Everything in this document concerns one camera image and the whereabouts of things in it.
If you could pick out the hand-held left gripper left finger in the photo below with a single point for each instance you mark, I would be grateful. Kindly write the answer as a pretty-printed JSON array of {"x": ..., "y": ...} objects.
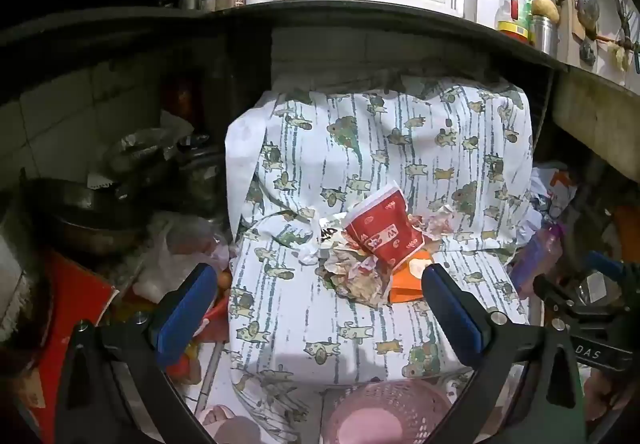
[{"x": 184, "y": 316}]

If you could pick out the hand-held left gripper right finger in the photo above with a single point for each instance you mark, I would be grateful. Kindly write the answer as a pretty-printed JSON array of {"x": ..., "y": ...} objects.
[{"x": 450, "y": 319}]

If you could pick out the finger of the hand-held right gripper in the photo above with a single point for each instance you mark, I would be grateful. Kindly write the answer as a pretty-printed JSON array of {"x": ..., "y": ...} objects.
[
  {"x": 604, "y": 263},
  {"x": 552, "y": 296}
]

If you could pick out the orange snack wrapper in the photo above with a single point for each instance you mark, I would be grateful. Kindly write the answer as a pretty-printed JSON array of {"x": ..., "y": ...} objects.
[{"x": 407, "y": 281}]

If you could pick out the brown food wrapper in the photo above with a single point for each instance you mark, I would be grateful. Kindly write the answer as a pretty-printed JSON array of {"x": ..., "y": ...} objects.
[{"x": 357, "y": 276}]

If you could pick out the red paper cup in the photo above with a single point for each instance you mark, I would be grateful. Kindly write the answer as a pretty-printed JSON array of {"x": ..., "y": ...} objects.
[{"x": 385, "y": 229}]

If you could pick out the pink plastic basket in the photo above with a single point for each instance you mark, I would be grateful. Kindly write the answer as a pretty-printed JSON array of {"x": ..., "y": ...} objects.
[{"x": 387, "y": 411}]

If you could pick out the white tissue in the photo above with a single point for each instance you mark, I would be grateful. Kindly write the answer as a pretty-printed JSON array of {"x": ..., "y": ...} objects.
[{"x": 311, "y": 236}]

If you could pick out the person's right hand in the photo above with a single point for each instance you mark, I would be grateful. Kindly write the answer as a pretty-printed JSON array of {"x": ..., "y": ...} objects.
[{"x": 602, "y": 396}]

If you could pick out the purple package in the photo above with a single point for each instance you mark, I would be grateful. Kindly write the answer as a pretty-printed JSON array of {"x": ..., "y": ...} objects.
[{"x": 537, "y": 256}]

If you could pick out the clear plastic bag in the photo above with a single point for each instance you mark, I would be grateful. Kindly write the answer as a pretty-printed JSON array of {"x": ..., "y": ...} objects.
[{"x": 185, "y": 244}]

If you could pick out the white orange print bag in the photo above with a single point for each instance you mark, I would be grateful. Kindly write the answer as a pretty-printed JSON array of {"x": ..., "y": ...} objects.
[{"x": 557, "y": 191}]

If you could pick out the pink slipper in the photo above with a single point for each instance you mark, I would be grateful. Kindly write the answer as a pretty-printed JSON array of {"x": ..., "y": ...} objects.
[{"x": 225, "y": 421}]

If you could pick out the black wok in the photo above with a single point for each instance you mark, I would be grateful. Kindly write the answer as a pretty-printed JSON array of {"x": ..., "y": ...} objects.
[{"x": 85, "y": 214}]

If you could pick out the frog-patterned cloth covered table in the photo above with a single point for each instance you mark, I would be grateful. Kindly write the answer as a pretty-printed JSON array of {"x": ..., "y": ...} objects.
[{"x": 320, "y": 149}]

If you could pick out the steel cup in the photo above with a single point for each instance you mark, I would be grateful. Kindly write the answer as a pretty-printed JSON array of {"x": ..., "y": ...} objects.
[{"x": 544, "y": 37}]

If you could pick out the potato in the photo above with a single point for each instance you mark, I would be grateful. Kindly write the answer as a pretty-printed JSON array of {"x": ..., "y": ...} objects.
[{"x": 545, "y": 8}]

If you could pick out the cooking oil bottle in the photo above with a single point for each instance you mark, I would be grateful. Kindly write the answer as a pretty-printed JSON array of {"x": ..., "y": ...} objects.
[{"x": 511, "y": 9}]

